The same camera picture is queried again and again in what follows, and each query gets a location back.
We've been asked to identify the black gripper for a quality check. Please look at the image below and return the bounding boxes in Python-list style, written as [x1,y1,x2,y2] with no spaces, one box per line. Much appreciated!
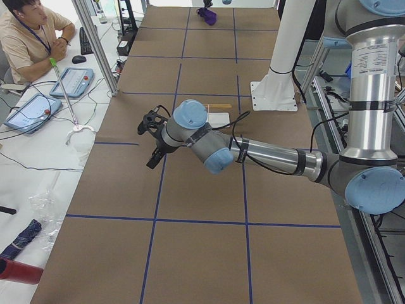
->
[137,105,168,169]

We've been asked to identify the black power adapter box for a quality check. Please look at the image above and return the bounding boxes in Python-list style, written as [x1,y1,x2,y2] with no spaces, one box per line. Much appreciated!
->
[116,31,136,56]

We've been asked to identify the purple towel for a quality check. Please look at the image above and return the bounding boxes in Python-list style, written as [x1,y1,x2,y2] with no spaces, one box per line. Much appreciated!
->
[197,8,217,26]

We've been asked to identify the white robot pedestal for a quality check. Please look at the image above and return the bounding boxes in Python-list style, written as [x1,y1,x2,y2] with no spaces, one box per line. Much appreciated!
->
[251,0,316,111]

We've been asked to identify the blue teach pendant lower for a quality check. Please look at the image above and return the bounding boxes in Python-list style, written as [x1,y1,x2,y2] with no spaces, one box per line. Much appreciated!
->
[3,93,62,134]

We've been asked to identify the blue teach pendant upper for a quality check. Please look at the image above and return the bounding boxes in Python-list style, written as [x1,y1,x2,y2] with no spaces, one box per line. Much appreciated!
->
[60,67,94,99]

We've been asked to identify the aluminium frame post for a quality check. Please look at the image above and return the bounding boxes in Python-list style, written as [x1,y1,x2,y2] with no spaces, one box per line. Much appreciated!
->
[72,0,118,96]

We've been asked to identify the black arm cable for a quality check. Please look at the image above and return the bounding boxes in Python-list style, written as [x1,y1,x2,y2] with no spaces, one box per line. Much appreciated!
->
[229,110,349,175]

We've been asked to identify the black computer mouse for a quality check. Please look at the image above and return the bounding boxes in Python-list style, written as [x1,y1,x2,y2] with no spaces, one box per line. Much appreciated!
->
[72,55,87,64]

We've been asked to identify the blue teach pendant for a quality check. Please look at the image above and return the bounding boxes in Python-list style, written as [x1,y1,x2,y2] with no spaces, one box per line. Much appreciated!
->
[60,67,94,99]
[3,93,62,134]

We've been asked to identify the black keyboard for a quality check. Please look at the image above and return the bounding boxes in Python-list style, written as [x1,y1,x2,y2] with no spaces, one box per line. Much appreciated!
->
[79,27,93,56]

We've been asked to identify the white rack base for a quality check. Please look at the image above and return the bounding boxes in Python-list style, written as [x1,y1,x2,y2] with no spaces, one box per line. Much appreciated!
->
[207,112,230,128]

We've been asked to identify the green handled grabber stick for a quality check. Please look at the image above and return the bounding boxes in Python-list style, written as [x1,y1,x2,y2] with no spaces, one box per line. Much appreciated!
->
[49,58,96,146]

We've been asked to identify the seated man beige shirt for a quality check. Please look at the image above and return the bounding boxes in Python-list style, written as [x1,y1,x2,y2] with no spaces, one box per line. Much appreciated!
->
[1,1,76,84]

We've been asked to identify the folded dark blue umbrella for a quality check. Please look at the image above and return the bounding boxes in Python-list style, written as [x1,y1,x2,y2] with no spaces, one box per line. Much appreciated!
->
[1,219,42,260]

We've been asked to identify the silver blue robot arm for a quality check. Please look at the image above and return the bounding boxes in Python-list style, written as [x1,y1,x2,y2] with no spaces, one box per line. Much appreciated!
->
[137,1,404,215]

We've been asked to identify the wooden rack bar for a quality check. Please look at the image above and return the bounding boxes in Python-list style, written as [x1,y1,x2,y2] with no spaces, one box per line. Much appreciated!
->
[204,103,232,109]

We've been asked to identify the crumpled clear plastic wrap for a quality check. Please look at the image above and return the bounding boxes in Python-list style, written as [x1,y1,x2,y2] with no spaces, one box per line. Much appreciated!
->
[28,171,64,253]

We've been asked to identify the red cylinder bottle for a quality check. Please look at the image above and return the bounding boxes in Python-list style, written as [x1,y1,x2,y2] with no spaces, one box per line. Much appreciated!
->
[1,258,44,285]

